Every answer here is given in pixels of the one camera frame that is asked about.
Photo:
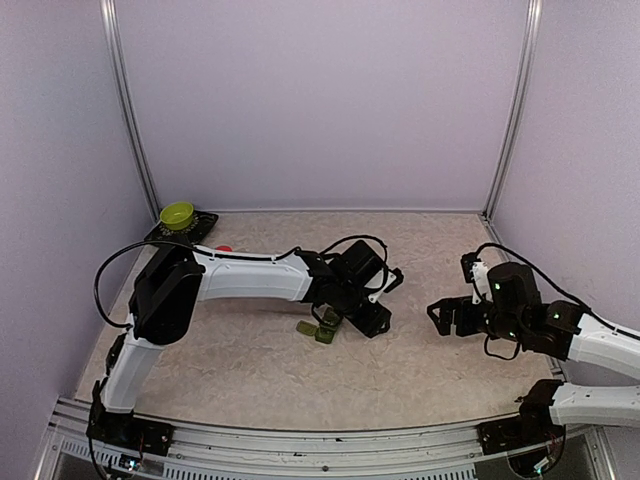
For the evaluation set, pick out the black square tray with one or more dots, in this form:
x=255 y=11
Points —
x=200 y=226

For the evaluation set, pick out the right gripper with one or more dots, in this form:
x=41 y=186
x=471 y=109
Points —
x=462 y=304

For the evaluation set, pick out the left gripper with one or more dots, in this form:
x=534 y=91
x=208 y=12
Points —
x=372 y=325

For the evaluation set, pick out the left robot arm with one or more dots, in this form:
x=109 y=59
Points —
x=180 y=276

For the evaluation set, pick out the aluminium frame post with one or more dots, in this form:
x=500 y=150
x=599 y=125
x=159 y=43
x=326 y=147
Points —
x=517 y=108
x=110 y=22

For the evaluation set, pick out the front aluminium rail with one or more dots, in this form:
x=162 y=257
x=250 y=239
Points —
x=205 y=451

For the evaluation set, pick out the green pill organizer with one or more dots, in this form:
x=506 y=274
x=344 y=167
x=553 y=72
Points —
x=328 y=322

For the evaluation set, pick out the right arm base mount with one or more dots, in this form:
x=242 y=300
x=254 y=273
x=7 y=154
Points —
x=513 y=433

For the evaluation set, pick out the right aluminium frame post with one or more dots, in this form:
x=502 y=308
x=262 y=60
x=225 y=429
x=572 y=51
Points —
x=517 y=108

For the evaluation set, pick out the lime green bowl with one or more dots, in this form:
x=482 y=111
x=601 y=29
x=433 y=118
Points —
x=177 y=216

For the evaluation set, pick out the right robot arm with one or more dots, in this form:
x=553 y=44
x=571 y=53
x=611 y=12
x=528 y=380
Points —
x=506 y=304

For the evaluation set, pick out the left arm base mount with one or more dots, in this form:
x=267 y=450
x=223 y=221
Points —
x=133 y=433

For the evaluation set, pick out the left aluminium frame post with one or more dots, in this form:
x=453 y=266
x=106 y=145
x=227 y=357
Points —
x=110 y=22

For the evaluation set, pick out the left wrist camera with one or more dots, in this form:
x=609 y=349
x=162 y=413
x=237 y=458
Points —
x=383 y=282

